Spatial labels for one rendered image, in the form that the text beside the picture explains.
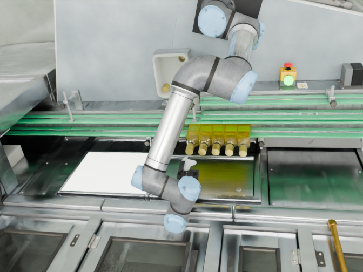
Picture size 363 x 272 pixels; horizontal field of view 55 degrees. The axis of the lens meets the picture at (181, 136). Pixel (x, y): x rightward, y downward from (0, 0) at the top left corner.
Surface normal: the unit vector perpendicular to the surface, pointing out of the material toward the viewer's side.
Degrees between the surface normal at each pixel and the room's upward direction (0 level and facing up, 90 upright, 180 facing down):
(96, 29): 0
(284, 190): 91
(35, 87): 90
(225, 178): 91
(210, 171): 90
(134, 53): 0
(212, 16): 9
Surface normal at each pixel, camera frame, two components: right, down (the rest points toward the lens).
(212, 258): -0.10, -0.86
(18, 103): 0.98, 0.01
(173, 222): -0.18, 0.53
